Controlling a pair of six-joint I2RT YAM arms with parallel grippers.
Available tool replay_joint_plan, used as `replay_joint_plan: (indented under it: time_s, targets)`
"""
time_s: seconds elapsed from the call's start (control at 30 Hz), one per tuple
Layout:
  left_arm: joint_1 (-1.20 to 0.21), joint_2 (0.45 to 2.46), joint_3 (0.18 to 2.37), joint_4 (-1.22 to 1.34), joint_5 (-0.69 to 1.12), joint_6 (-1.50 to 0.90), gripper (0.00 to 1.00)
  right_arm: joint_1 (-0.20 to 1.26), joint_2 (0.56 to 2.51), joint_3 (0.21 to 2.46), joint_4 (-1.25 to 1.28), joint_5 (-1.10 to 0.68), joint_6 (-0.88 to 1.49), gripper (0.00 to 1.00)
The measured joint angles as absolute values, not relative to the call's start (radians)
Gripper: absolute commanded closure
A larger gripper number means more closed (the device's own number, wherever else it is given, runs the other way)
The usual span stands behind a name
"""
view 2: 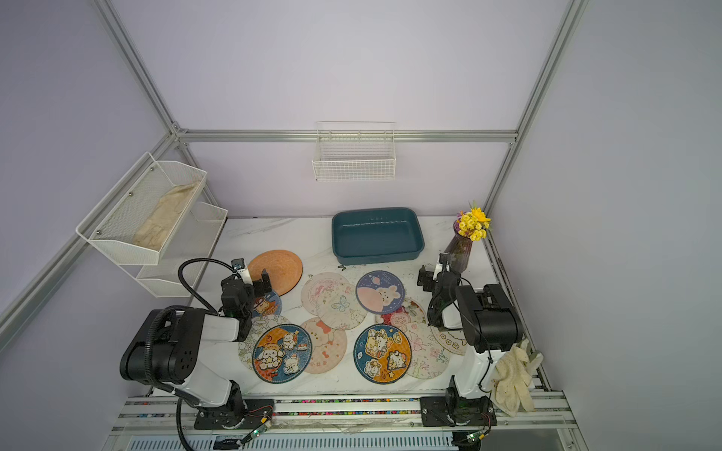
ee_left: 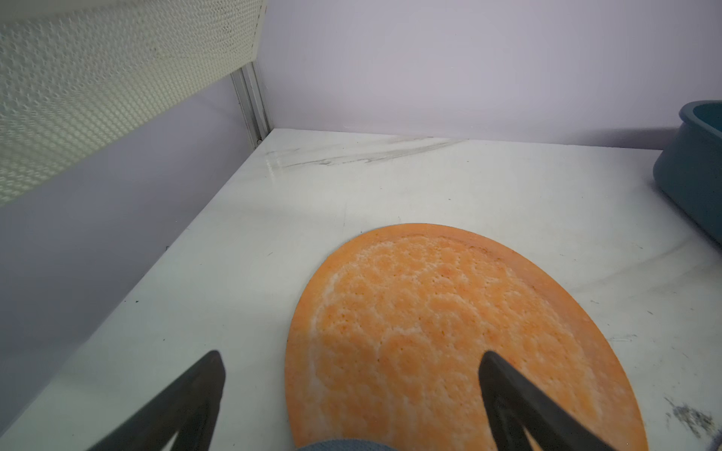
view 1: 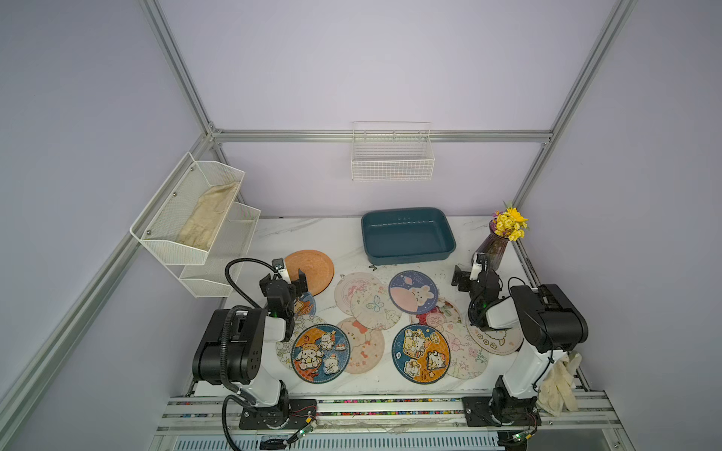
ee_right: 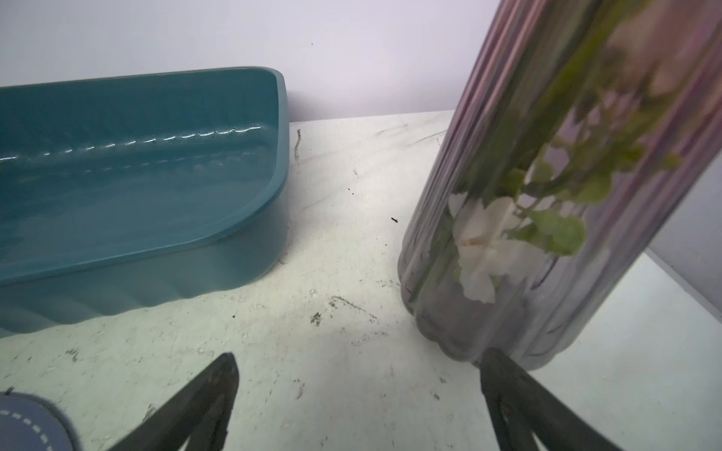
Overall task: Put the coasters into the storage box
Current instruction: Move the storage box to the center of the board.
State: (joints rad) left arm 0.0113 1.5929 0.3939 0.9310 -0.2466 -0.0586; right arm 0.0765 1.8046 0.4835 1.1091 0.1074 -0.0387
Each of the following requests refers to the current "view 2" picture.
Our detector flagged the white mesh two-tier shelf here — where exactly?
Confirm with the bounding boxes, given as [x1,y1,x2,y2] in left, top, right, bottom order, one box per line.
[76,153,228,298]

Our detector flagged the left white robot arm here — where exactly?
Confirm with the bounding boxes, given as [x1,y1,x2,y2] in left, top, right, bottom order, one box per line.
[120,257,273,412]

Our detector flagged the white butterfly round coaster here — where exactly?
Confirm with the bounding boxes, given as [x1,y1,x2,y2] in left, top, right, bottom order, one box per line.
[315,281,367,331]

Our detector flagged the cream work gloves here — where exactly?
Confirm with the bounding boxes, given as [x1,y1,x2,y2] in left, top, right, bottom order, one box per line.
[491,338,543,416]

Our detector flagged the yellow flower bunch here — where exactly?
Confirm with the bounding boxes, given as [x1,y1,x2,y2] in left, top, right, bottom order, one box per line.
[453,201,492,242]

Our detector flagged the purple bunny round coaster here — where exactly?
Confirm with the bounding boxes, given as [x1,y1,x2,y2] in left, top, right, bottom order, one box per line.
[355,270,406,315]

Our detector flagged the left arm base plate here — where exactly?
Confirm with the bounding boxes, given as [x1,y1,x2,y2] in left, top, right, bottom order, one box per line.
[194,398,276,431]

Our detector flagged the white wire wall basket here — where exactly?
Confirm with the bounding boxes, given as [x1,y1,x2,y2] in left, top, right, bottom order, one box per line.
[312,121,397,182]

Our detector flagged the teal plastic storage box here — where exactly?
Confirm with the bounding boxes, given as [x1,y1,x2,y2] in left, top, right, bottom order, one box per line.
[331,207,425,266]

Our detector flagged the blue denim bear coaster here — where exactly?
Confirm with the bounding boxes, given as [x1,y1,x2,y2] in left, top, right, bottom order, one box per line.
[252,291,282,318]

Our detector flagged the pink bunny bow coaster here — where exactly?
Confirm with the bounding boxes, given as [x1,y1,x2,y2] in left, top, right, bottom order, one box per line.
[302,318,348,375]

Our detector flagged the aluminium mounting rail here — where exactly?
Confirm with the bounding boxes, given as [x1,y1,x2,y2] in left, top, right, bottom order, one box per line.
[110,391,579,436]

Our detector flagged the green white flower bunny coaster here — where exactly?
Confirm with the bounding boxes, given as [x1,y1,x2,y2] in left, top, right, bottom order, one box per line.
[238,315,289,369]

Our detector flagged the beige cloth in shelf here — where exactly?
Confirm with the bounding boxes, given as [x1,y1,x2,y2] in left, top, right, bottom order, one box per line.
[133,182,199,251]

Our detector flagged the beige puppy round coaster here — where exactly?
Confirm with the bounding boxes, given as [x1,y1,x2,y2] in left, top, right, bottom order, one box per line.
[431,326,467,355]

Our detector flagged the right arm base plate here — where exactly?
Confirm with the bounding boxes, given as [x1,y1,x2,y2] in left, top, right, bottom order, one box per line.
[419,376,498,428]

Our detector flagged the orange woven round coaster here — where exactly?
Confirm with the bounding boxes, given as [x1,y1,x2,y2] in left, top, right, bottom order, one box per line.
[248,250,304,296]

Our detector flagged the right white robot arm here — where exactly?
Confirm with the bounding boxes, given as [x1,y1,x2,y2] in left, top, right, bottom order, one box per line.
[417,254,523,398]

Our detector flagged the pink kitty round coaster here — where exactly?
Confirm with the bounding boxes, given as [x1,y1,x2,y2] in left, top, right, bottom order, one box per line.
[301,272,351,316]

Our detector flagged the white pink butterfly coaster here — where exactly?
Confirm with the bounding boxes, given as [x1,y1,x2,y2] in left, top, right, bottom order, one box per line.
[400,322,450,380]

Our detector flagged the blue yellow cartoon coaster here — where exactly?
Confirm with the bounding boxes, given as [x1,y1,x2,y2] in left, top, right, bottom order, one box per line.
[353,324,413,385]

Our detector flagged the blue orange cartoon coaster left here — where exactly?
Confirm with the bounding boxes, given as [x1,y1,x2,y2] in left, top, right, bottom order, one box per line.
[252,323,313,384]

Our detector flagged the red rose round coaster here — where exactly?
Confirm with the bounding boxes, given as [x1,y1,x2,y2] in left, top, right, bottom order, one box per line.
[375,298,427,331]

